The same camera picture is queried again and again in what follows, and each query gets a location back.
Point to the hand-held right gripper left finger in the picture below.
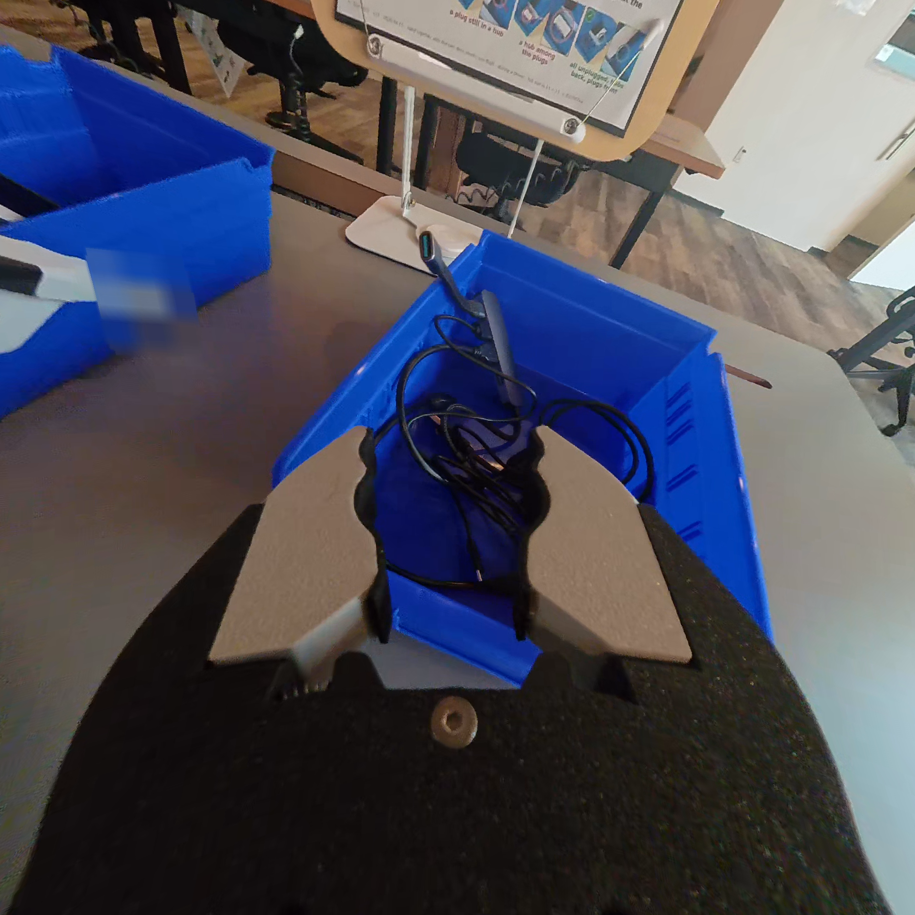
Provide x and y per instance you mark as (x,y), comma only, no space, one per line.
(308,572)

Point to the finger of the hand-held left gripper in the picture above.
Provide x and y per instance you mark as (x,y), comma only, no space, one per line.
(43,279)

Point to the instruction sheet on stand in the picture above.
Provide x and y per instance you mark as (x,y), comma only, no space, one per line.
(694,57)

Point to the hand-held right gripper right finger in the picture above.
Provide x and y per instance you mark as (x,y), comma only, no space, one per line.
(608,572)

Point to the blue plastic bin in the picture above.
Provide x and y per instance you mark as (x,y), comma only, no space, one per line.
(601,329)
(172,215)

